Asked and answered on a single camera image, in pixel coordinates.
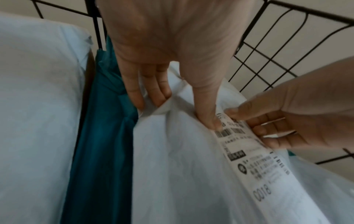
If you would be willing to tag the person's left hand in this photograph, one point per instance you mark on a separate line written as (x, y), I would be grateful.
(177, 32)

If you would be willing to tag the teal mailer parcel front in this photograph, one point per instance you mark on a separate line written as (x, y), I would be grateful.
(292, 153)

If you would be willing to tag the teal mailer parcel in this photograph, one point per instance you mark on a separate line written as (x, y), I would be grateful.
(102, 153)
(292, 153)

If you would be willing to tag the person's right hand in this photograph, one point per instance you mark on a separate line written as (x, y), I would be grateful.
(312, 109)

